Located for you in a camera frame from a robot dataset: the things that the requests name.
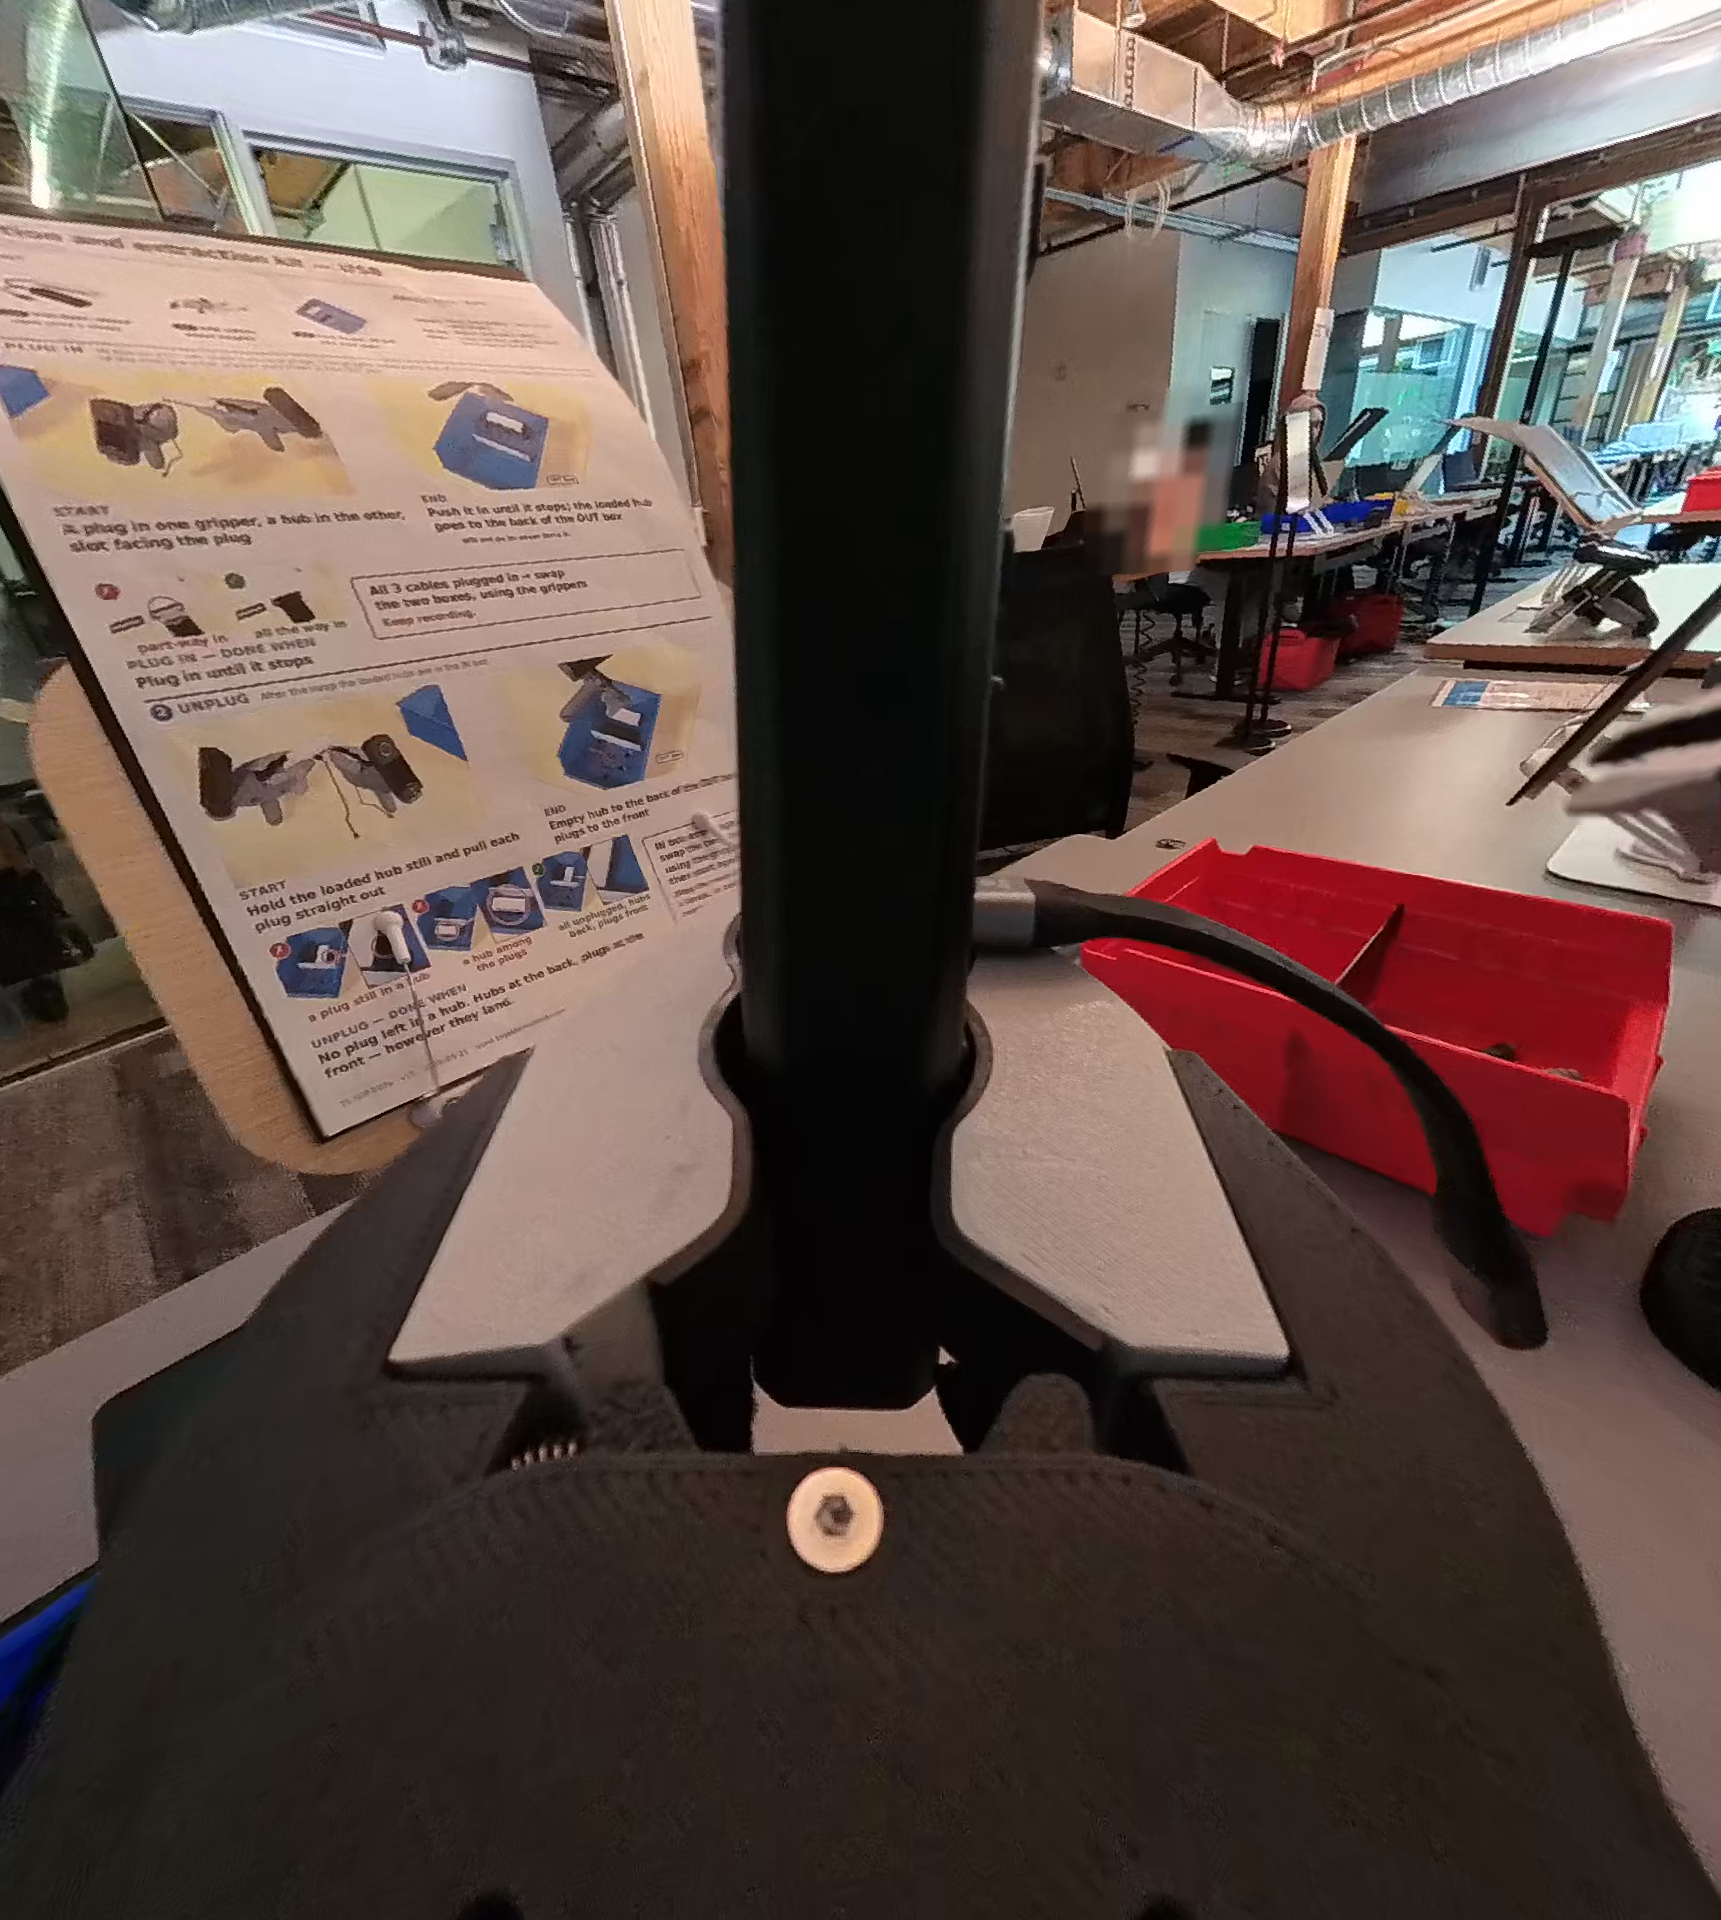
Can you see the printed paper sheet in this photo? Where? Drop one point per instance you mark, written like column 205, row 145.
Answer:
column 1535, row 694

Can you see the white document stand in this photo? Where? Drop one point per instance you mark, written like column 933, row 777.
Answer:
column 1549, row 464
column 1595, row 870

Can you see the black usb hub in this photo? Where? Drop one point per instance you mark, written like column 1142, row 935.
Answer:
column 875, row 600

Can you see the wooden poster board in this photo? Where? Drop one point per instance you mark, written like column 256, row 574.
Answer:
column 124, row 900

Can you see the printed instruction poster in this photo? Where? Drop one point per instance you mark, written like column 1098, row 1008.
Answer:
column 350, row 674

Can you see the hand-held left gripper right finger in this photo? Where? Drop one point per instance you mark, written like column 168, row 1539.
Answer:
column 1102, row 1185

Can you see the silver ceiling duct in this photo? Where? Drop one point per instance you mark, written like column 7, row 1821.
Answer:
column 1399, row 99

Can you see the large black office chair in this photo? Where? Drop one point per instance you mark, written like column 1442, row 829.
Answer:
column 1056, row 704

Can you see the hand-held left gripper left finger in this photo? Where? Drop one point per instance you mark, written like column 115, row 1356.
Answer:
column 592, row 1185

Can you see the red storage crate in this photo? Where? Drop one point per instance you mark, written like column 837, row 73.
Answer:
column 1303, row 660

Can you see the red plastic bin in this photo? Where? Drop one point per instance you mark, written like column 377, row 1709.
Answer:
column 1519, row 1110

